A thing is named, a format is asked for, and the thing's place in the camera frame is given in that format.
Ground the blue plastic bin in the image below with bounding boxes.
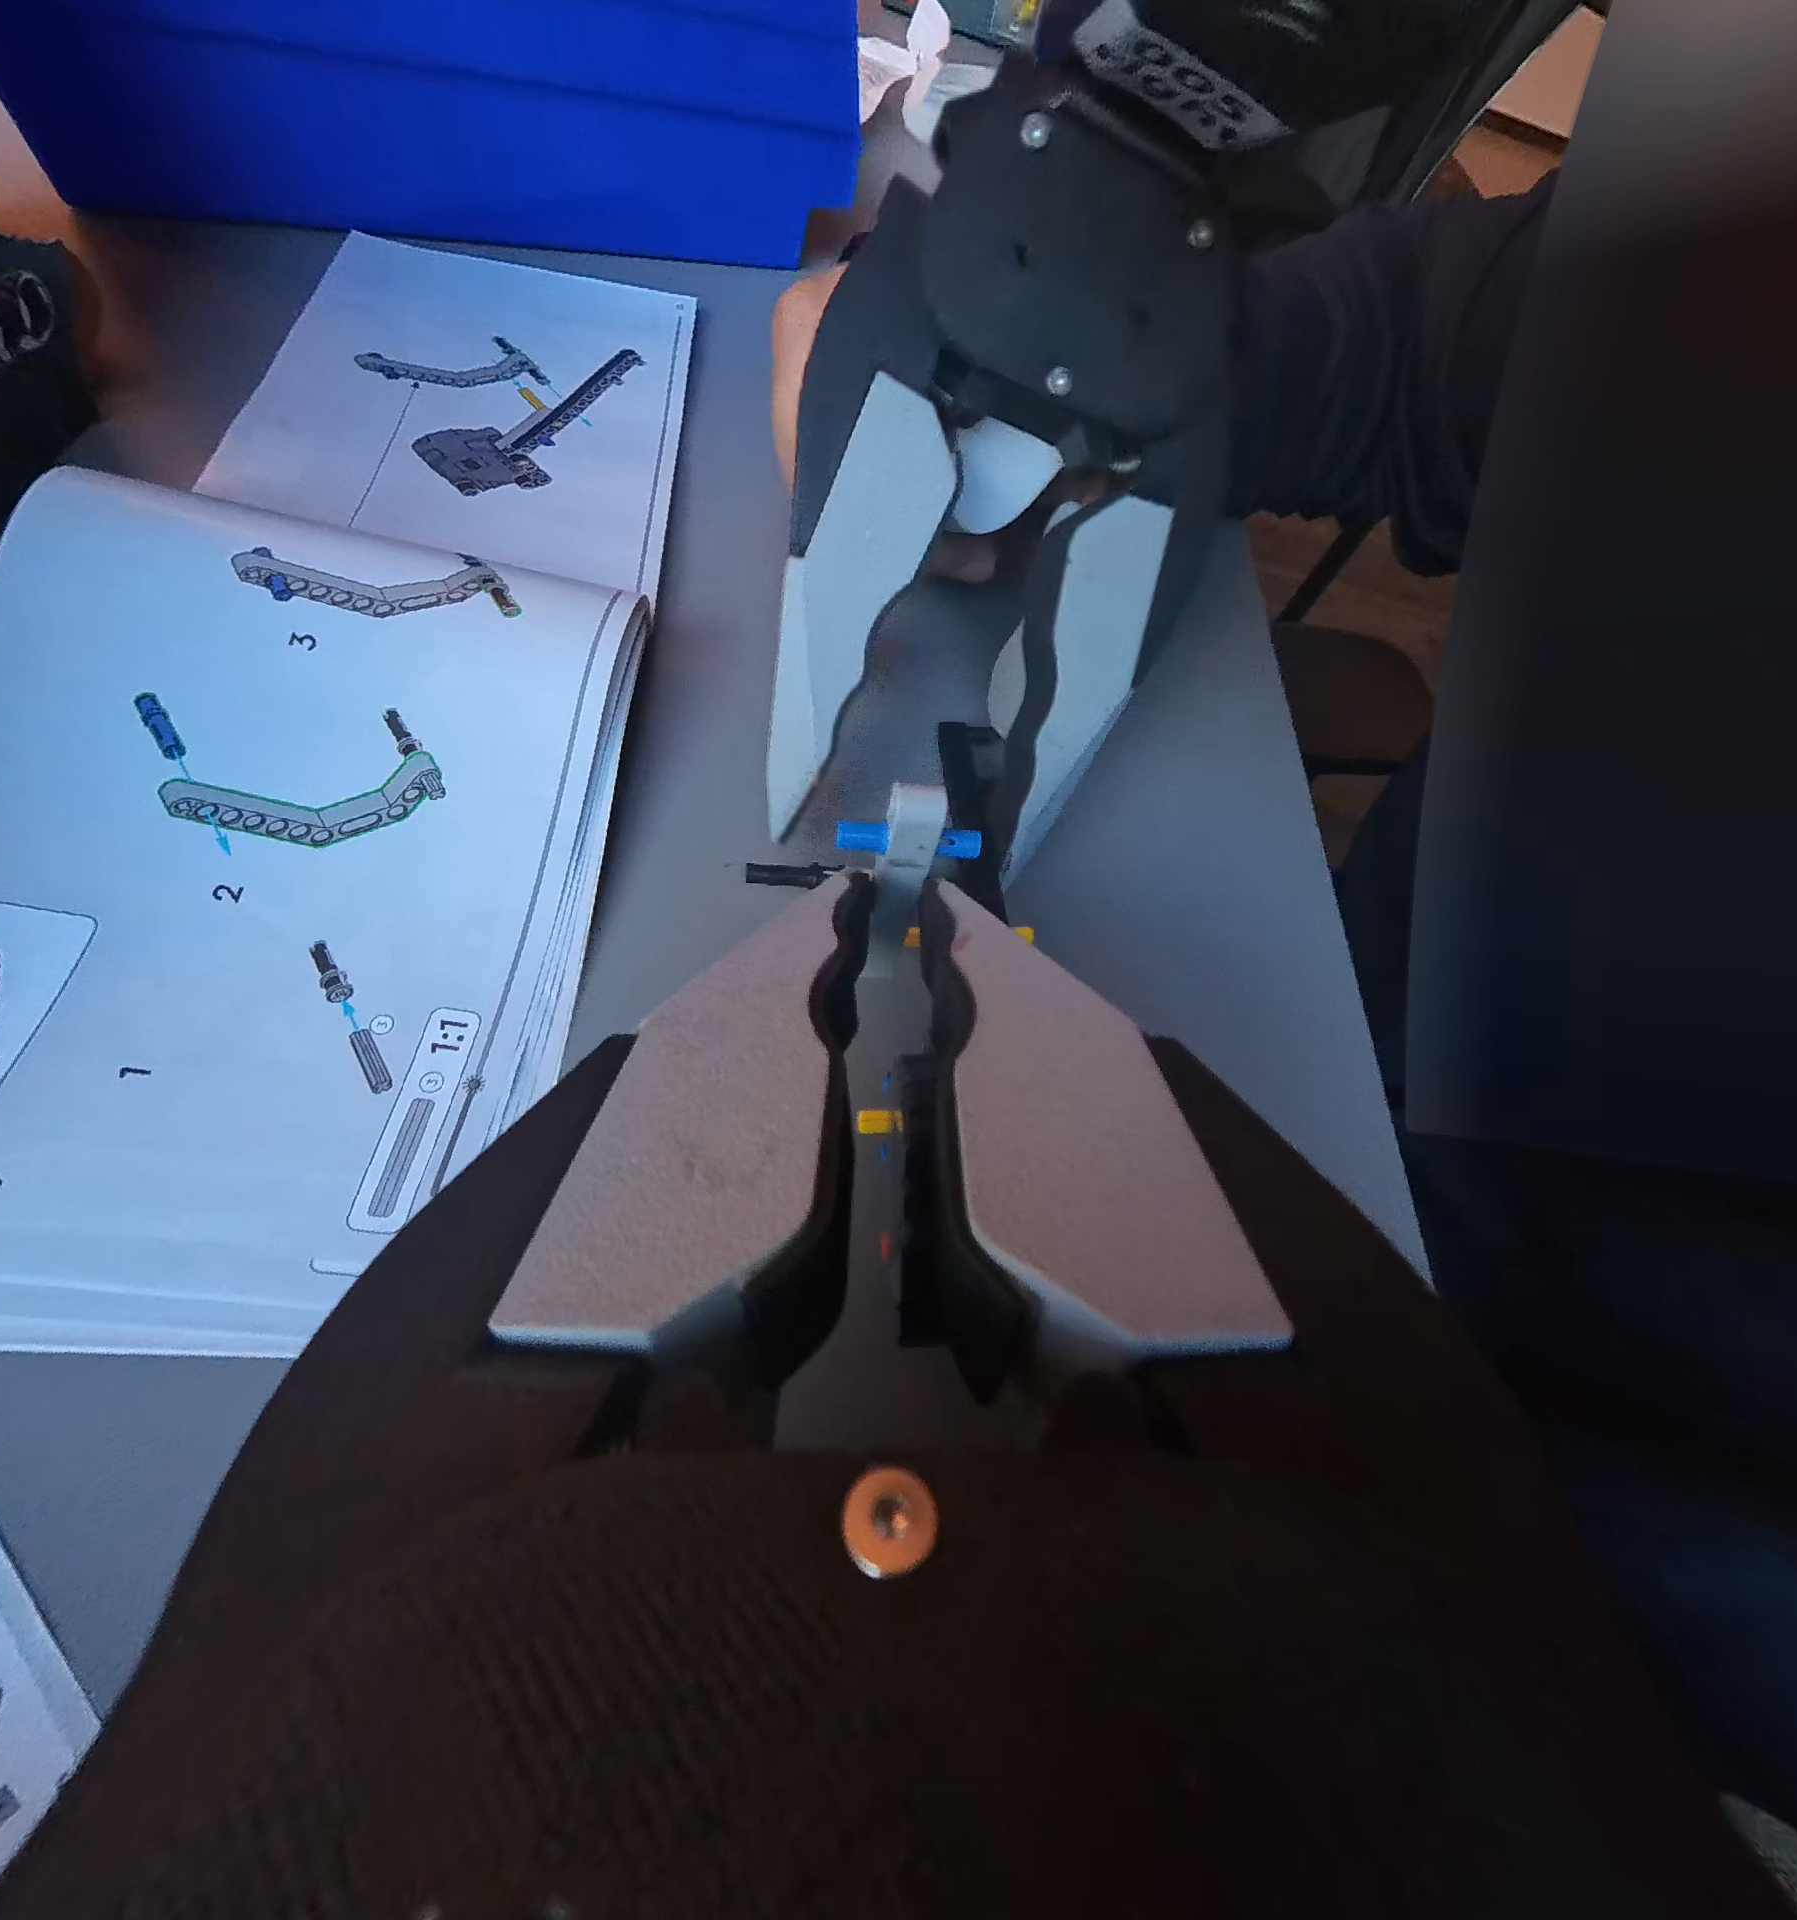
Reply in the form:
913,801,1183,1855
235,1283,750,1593
0,0,864,275

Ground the black lego beam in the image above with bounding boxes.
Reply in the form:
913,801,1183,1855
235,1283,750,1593
897,723,1022,1344

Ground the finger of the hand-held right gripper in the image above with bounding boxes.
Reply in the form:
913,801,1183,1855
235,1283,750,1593
766,223,979,846
990,426,1234,890

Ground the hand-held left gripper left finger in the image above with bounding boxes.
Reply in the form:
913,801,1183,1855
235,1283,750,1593
485,876,861,1396

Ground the person's right forearm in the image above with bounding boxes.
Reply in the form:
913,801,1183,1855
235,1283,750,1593
1225,169,1560,583

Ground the grey bent lego beam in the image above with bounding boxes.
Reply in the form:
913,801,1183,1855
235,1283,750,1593
870,783,947,984

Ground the white plastic bag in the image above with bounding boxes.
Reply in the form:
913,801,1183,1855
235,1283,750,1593
855,0,998,151

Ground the lego instruction booklet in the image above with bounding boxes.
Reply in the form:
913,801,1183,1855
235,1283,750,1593
0,229,699,1359

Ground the person's right hand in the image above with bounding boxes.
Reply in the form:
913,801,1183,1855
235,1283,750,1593
771,265,858,497

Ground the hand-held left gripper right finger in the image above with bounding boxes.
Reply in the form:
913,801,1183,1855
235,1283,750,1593
916,879,1300,1401

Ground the person's dark clothed body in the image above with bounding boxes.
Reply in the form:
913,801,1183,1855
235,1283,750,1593
1341,750,1797,1861

